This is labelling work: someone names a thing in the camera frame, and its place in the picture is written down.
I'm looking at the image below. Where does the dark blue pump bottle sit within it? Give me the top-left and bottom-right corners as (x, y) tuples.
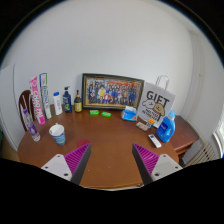
(62, 86), (73, 114)

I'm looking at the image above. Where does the clear purple-capped water bottle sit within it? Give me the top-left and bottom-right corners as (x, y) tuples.
(20, 103), (41, 143)

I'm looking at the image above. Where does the blue starry-print paper cup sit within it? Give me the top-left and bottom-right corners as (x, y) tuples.
(48, 122), (67, 147)

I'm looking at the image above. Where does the amber pump bottle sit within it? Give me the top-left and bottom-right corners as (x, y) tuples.
(74, 89), (83, 113)

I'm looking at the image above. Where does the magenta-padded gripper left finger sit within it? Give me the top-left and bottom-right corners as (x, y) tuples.
(40, 142), (92, 186)

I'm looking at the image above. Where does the white blue-capped lotion bottle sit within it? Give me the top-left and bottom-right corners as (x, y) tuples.
(53, 91), (64, 116)

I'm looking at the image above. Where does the small orange white box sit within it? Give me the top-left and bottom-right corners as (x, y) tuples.
(146, 118), (156, 129)

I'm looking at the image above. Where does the white refrigerator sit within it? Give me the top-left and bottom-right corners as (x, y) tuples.
(0, 63), (19, 153)

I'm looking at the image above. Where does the framed group photo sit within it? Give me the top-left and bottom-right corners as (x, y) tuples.
(81, 72), (145, 111)

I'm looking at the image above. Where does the blue detergent bottle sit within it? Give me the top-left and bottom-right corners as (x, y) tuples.
(156, 110), (177, 144)

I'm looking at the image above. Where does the white radiator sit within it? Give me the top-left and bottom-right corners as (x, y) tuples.
(184, 140), (218, 168)

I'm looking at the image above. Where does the white remote control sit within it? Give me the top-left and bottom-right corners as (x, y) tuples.
(148, 133), (163, 149)

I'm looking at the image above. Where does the pink shuttlecock tube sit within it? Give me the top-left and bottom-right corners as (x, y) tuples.
(29, 76), (46, 126)

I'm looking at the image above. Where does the small beige snack packet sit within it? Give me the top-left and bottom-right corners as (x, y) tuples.
(135, 121), (150, 132)

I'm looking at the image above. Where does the white green-blue shuttlecock tube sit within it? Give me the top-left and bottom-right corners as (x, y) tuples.
(38, 72), (53, 120)

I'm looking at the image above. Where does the white paper gift bag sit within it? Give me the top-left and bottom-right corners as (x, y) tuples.
(137, 75), (177, 129)

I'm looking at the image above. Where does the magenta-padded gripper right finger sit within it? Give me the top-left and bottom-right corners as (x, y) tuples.
(131, 142), (184, 186)

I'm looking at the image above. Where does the flat round red coaster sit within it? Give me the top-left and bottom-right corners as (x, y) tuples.
(76, 138), (91, 149)

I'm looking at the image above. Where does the dark wooden chair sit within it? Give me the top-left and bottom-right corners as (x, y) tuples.
(18, 89), (36, 133)

